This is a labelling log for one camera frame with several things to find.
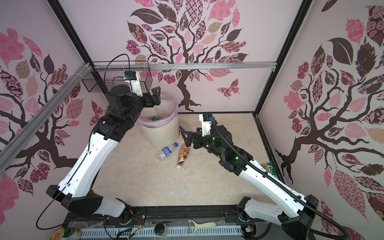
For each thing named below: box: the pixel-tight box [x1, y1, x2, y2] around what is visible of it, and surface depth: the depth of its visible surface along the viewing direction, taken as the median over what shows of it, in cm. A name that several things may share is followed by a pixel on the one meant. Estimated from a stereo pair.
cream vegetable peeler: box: [188, 220, 216, 235], surface depth 72 cm
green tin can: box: [50, 226, 75, 240], surface depth 62 cm
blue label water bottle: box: [157, 142, 179, 161], surface depth 95 cm
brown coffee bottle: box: [176, 143, 190, 170], surface depth 94 cm
